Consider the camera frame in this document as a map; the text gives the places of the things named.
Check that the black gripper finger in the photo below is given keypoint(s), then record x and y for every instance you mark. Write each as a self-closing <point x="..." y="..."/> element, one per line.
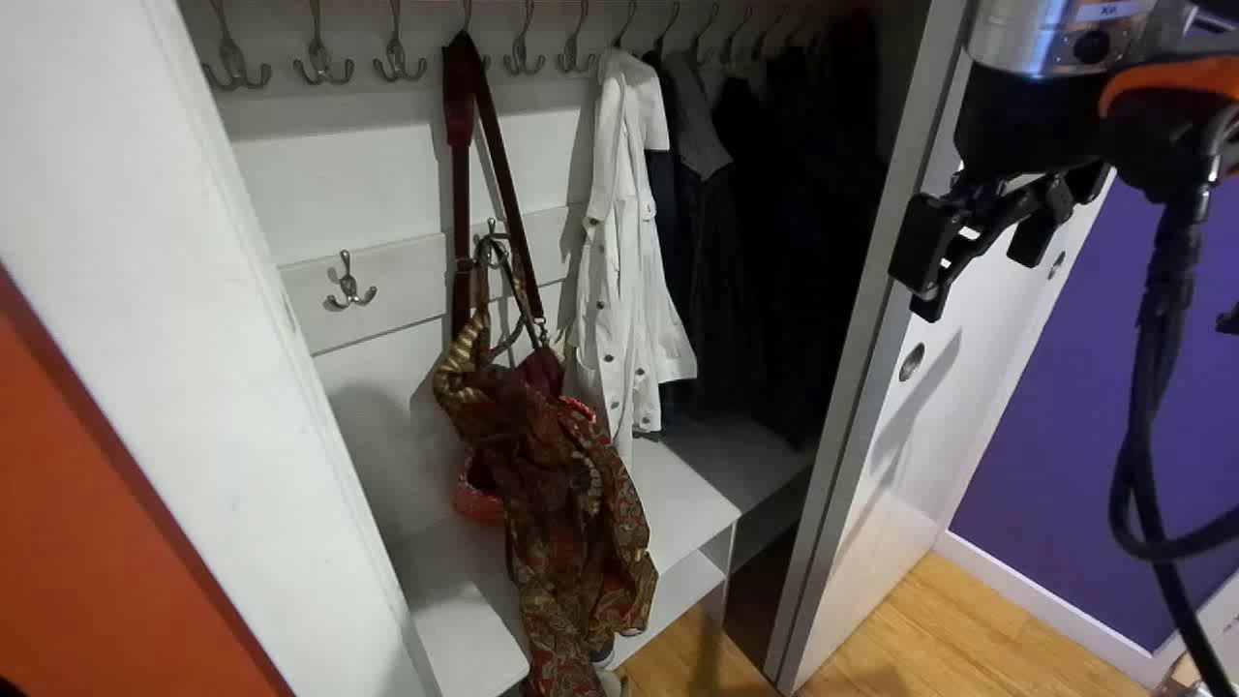
<point x="1060" y="213"/>
<point x="949" y="245"/>

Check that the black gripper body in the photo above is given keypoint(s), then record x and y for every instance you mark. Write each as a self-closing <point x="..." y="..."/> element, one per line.
<point x="1030" y="129"/>

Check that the white sliding closet door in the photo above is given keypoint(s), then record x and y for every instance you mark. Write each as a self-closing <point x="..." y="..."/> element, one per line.
<point x="953" y="427"/>

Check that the white closet bench shelf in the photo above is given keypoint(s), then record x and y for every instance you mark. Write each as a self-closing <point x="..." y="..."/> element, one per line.
<point x="427" y="555"/>

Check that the round recessed door pull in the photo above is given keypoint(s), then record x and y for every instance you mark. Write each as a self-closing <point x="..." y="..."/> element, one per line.
<point x="911" y="360"/>

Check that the black hanging garments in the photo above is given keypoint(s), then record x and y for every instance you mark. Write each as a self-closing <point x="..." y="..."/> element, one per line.
<point x="798" y="256"/>

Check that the grey hanging garment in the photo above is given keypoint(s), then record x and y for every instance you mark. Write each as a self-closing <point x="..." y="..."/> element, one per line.
<point x="696" y="120"/>

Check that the white button shirt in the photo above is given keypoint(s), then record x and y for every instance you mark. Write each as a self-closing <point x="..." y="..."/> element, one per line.
<point x="626" y="256"/>

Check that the white baseboard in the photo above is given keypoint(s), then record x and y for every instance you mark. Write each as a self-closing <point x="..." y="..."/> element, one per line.
<point x="1030" y="602"/>

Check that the silver coat hook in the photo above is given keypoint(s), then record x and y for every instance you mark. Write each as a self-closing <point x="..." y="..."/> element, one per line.
<point x="345" y="290"/>
<point x="396" y="59"/>
<point x="233" y="62"/>
<point x="526" y="54"/>
<point x="573" y="54"/>
<point x="318" y="62"/>
<point x="493" y="237"/>

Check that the red orange fabric piece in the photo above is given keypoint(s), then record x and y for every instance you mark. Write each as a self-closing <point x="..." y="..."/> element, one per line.
<point x="473" y="499"/>

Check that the orange board panel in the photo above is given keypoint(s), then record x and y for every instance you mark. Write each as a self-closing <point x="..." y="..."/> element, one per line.
<point x="78" y="555"/>

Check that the small black wall fixture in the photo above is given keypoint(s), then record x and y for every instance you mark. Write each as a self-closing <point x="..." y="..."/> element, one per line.
<point x="1230" y="317"/>

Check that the white hook rail board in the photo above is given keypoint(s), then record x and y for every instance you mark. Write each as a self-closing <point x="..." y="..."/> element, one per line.
<point x="322" y="109"/>
<point x="413" y="276"/>

